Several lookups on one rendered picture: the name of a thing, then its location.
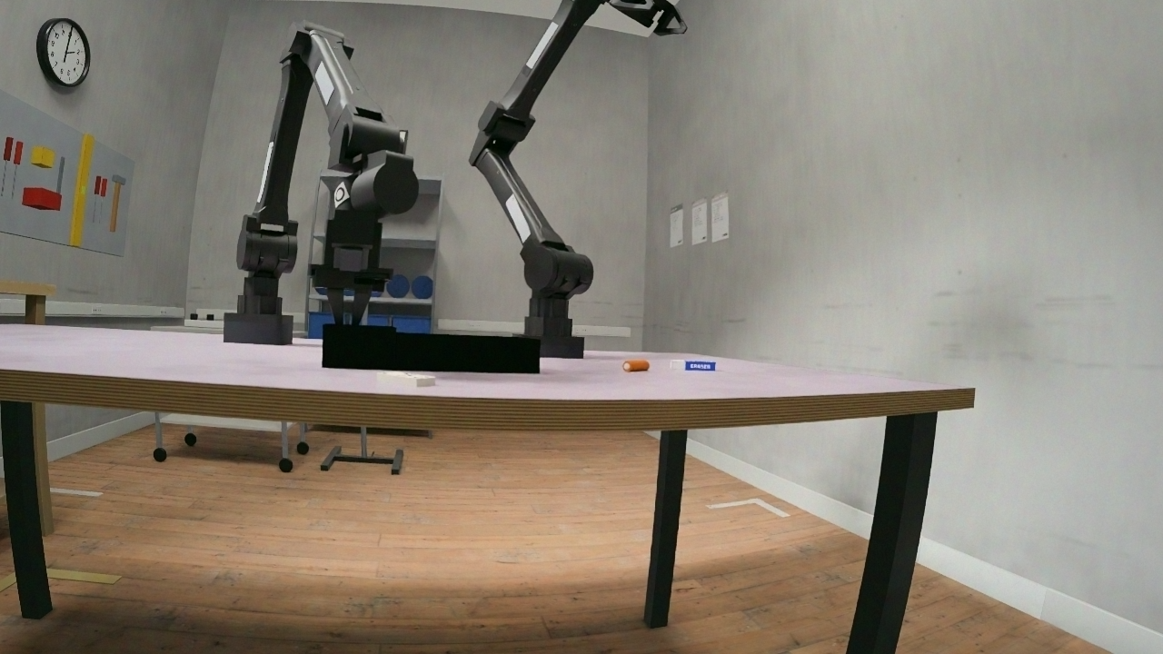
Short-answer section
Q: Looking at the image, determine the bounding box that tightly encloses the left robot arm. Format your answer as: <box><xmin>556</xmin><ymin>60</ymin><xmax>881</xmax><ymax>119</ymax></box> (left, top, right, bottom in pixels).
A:
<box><xmin>469</xmin><ymin>0</ymin><xmax>611</xmax><ymax>346</ymax></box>

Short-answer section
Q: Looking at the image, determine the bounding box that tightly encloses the white domino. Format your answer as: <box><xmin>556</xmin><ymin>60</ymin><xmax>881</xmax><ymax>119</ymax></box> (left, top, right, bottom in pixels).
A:
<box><xmin>377</xmin><ymin>372</ymin><xmax>435</xmax><ymax>388</ymax></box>

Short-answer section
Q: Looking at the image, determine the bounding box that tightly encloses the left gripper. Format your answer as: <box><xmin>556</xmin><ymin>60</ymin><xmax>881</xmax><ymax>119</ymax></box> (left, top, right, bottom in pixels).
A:
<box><xmin>609</xmin><ymin>0</ymin><xmax>688</xmax><ymax>36</ymax></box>

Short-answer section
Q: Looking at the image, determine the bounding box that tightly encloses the black bin rack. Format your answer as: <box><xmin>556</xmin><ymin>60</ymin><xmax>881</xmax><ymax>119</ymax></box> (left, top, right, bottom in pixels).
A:
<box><xmin>322</xmin><ymin>324</ymin><xmax>541</xmax><ymax>374</ymax></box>

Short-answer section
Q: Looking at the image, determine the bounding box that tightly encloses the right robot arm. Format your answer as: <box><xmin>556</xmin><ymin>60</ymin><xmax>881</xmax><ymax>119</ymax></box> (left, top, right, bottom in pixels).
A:
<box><xmin>224</xmin><ymin>20</ymin><xmax>419</xmax><ymax>324</ymax></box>

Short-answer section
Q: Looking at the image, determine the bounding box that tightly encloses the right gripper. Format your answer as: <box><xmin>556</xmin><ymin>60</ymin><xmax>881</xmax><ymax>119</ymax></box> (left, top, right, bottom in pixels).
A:
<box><xmin>307</xmin><ymin>264</ymin><xmax>393</xmax><ymax>326</ymax></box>

